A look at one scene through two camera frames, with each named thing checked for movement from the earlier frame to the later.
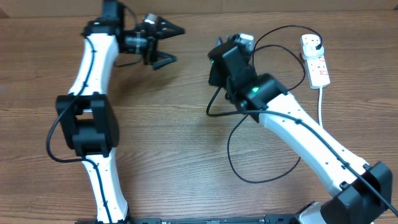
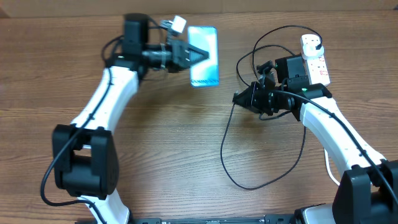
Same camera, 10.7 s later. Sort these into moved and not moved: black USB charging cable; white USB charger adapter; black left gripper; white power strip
Moved: black left gripper; black USB charging cable
Not moved: white power strip; white USB charger adapter
